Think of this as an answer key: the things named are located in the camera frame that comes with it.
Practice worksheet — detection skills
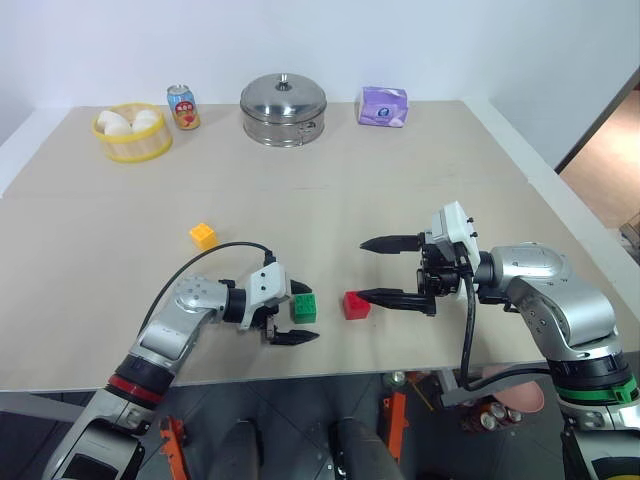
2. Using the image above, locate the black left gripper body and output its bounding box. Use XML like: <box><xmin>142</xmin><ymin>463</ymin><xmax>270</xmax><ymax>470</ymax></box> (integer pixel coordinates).
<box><xmin>253</xmin><ymin>294</ymin><xmax>294</xmax><ymax>344</ymax></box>

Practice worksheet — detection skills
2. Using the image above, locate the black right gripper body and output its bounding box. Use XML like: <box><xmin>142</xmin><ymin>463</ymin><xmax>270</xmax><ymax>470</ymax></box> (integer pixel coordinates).
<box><xmin>415</xmin><ymin>230</ymin><xmax>474</xmax><ymax>303</ymax></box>

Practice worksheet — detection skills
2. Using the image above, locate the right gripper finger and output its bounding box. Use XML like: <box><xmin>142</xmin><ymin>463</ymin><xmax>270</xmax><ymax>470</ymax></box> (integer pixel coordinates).
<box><xmin>356</xmin><ymin>287</ymin><xmax>438</xmax><ymax>318</ymax></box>
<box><xmin>359</xmin><ymin>233</ymin><xmax>427</xmax><ymax>254</ymax></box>

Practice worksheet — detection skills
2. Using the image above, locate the green toy brick cube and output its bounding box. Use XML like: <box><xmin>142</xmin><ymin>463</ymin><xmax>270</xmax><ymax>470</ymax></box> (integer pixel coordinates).
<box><xmin>290</xmin><ymin>293</ymin><xmax>319</xmax><ymax>325</ymax></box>

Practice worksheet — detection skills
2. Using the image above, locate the red toy brick cube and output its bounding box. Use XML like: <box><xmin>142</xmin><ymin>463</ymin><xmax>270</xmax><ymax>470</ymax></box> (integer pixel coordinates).
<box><xmin>342</xmin><ymin>290</ymin><xmax>372</xmax><ymax>321</ymax></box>

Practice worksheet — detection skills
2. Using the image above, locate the yellow toy brick cube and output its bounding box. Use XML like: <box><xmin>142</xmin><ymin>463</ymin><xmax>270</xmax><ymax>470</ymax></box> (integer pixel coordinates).
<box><xmin>189</xmin><ymin>222</ymin><xmax>220</xmax><ymax>251</ymax></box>

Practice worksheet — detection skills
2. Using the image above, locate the orange metal stand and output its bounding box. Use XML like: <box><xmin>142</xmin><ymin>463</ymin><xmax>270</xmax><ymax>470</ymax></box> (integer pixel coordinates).
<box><xmin>158</xmin><ymin>414</ymin><xmax>189</xmax><ymax>480</ymax></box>
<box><xmin>381</xmin><ymin>391</ymin><xmax>410</xmax><ymax>462</ymax></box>

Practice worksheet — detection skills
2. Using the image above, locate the dark rounded shape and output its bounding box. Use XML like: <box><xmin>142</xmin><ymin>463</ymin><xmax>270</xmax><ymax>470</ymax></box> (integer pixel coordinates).
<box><xmin>326</xmin><ymin>418</ymin><xmax>404</xmax><ymax>480</ymax></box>

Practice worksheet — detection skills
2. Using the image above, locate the purple tissue pack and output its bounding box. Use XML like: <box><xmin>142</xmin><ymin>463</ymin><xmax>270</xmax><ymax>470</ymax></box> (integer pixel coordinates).
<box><xmin>354</xmin><ymin>85</ymin><xmax>412</xmax><ymax>129</ymax></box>

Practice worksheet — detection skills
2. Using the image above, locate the pink plastic basin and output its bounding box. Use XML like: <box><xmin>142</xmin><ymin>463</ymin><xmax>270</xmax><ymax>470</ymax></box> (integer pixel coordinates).
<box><xmin>480</xmin><ymin>364</ymin><xmax>546</xmax><ymax>414</ymax></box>

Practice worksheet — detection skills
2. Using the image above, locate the cluster of drink cans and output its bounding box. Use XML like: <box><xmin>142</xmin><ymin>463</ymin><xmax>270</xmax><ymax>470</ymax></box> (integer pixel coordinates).
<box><xmin>460</xmin><ymin>401</ymin><xmax>525</xmax><ymax>434</ymax></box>

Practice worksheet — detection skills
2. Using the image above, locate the stainless steel pot lid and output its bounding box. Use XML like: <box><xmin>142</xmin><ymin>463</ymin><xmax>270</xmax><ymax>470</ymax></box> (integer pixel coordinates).
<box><xmin>239</xmin><ymin>72</ymin><xmax>329</xmax><ymax>121</ymax></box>

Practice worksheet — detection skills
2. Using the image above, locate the orange drink can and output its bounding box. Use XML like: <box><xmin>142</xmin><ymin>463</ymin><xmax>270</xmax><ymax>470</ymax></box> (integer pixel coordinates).
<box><xmin>166</xmin><ymin>84</ymin><xmax>202</xmax><ymax>132</ymax></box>

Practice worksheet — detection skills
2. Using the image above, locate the yellow bamboo steamer basket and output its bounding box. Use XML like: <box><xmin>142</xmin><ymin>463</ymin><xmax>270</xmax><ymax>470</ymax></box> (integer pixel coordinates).
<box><xmin>91</xmin><ymin>102</ymin><xmax>174</xmax><ymax>164</ymax></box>

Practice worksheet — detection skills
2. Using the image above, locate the white steamed bun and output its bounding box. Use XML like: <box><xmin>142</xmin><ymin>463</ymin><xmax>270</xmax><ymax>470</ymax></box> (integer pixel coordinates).
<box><xmin>96</xmin><ymin>110</ymin><xmax>132</xmax><ymax>137</ymax></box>
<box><xmin>130</xmin><ymin>109</ymin><xmax>158</xmax><ymax>133</ymax></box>

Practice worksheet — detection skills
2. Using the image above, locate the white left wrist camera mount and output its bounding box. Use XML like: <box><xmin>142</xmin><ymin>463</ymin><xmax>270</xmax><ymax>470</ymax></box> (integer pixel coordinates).
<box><xmin>238</xmin><ymin>263</ymin><xmax>294</xmax><ymax>332</ymax></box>

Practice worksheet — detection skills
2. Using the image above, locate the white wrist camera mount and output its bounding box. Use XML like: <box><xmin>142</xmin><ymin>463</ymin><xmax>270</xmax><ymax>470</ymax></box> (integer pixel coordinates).
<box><xmin>430</xmin><ymin>200</ymin><xmax>482</xmax><ymax>301</ymax></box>
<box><xmin>238</xmin><ymin>263</ymin><xmax>294</xmax><ymax>332</ymax></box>

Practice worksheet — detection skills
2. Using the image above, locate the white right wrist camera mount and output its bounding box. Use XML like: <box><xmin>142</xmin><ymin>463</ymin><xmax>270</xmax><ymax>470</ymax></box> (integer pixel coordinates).
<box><xmin>430</xmin><ymin>200</ymin><xmax>482</xmax><ymax>301</ymax></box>

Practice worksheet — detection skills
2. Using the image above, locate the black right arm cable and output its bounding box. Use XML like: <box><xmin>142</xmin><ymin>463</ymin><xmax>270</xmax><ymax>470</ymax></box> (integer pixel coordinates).
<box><xmin>458</xmin><ymin>257</ymin><xmax>552</xmax><ymax>394</ymax></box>

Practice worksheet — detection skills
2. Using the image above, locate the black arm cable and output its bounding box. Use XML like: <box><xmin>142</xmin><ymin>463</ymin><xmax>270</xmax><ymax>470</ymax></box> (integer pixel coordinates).
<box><xmin>458</xmin><ymin>257</ymin><xmax>552</xmax><ymax>394</ymax></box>
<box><xmin>135</xmin><ymin>241</ymin><xmax>278</xmax><ymax>346</ymax></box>

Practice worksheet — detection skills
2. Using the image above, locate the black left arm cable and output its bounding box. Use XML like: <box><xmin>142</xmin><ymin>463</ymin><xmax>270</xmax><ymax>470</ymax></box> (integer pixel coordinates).
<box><xmin>135</xmin><ymin>241</ymin><xmax>278</xmax><ymax>346</ymax></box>

